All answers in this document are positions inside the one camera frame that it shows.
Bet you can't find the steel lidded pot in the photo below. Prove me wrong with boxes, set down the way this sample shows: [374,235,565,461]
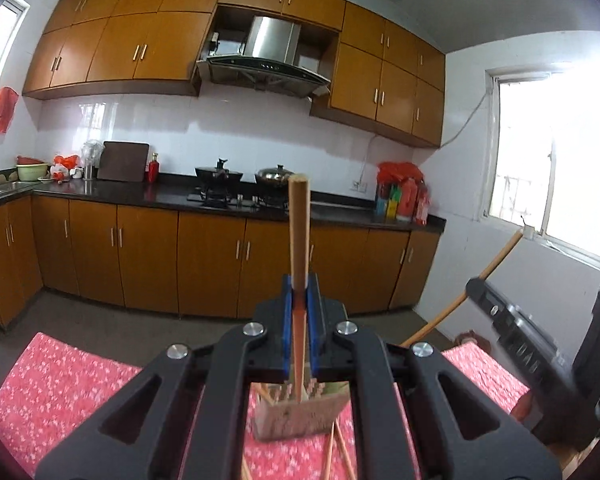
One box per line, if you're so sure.
[254,163,297,190]

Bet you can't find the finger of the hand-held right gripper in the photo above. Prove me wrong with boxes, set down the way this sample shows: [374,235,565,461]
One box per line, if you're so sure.
[465,277,516,328]

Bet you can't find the wooden wall cabinets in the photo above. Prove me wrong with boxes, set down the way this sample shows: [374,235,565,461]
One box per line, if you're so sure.
[22,0,447,149]

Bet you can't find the beige perforated utensil holder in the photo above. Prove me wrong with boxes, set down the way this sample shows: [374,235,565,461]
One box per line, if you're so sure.
[252,379,352,442]

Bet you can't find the crumpled red plastic bag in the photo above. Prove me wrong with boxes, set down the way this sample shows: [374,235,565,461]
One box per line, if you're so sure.
[377,161,425,186]

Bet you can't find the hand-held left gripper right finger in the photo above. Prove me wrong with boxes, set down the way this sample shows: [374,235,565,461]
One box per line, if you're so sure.
[305,274,563,480]

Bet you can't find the red floral tablecloth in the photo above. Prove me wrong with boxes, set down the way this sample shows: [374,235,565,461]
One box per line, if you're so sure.
[0,331,531,480]

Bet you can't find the wide sliding window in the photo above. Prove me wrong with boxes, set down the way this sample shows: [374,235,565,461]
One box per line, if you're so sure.
[482,57,600,266]

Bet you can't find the single wooden chopstick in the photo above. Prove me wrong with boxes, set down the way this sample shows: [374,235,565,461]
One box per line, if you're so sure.
[287,174,312,403]
[399,230,525,348]

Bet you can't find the narrow sliding window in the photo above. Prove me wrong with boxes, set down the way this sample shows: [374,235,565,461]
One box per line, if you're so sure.
[0,0,32,161]

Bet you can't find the black kitchen countertop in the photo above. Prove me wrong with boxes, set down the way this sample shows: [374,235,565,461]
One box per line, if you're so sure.
[0,172,447,233]

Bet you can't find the wooden base cabinets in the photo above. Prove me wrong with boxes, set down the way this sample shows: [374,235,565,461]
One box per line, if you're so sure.
[0,195,441,331]

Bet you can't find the clear plastic bag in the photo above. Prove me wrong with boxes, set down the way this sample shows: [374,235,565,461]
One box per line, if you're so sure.
[81,140,105,181]

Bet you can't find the green basin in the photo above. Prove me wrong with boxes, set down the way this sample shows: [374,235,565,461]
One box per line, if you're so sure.
[16,162,50,182]

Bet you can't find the red and white plastic bag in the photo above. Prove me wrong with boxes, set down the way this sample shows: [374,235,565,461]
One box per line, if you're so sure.
[50,155,83,182]

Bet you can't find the cluster of condiment bottles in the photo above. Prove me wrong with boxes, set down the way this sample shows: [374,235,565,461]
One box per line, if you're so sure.
[375,177,431,226]

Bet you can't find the steel range hood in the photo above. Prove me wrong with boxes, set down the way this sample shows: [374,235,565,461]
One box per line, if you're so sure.
[196,15,332,100]

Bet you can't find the hanging red plastic bag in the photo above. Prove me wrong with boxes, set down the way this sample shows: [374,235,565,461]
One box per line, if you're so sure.
[0,86,20,135]

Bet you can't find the white wall cable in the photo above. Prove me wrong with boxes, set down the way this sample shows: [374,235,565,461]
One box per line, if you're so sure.
[357,91,490,183]

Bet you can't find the dark cutting board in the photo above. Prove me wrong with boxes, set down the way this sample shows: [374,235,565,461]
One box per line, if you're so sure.
[96,141,150,182]

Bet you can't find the stainless steel sink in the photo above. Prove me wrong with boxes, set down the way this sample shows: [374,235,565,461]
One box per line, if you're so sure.
[0,183,33,204]

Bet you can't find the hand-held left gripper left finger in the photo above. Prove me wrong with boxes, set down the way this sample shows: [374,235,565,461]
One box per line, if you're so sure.
[34,274,293,480]

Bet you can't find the black wok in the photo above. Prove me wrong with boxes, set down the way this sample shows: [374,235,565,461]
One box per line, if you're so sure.
[195,158,244,183]

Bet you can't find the black gas stove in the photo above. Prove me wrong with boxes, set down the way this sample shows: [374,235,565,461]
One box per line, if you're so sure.
[187,187,291,211]

